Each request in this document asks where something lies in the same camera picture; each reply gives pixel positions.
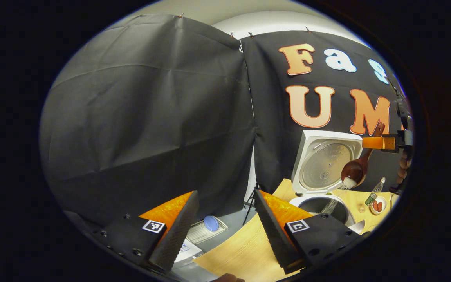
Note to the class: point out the white rice heap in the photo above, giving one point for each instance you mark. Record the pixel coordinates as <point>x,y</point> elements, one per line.
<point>349,183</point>

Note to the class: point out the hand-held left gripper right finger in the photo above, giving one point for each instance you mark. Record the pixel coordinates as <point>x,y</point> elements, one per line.
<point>274,239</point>

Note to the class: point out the white oval plate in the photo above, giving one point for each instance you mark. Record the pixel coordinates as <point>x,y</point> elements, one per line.
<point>384,205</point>

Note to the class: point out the white labelled box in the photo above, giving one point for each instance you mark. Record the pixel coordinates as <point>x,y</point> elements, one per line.
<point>188,252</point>

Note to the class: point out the brown meat piece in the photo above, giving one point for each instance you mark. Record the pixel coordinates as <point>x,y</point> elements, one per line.
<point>377,205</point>

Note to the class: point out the black tripod stand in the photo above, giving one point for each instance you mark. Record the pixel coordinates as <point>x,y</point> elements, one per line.
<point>251,203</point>

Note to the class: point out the blue round lid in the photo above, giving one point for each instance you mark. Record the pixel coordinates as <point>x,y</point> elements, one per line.
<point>211,223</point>

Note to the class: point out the clear plastic water bottle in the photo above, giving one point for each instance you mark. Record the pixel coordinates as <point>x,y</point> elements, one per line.
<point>371,197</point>

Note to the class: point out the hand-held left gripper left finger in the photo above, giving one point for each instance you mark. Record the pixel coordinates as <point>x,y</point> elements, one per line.
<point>176,239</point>

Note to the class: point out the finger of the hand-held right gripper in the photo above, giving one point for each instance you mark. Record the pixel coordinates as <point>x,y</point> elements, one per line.
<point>390,143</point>

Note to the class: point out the dark wooden spoon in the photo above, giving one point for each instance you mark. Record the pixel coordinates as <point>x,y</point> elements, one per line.
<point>352,170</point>

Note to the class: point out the white rice cooker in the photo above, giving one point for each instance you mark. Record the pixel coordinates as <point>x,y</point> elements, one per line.
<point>323,164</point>

